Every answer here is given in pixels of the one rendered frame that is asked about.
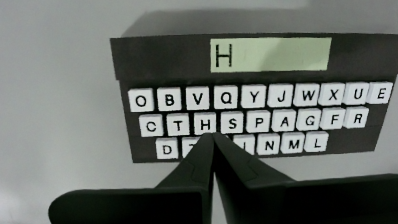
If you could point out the black keyboard case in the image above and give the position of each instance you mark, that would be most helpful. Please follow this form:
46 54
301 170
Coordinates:
274 94

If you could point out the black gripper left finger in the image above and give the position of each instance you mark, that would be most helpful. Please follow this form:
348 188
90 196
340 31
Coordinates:
172 201

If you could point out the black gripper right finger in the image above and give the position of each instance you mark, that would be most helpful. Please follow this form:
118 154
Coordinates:
249 194

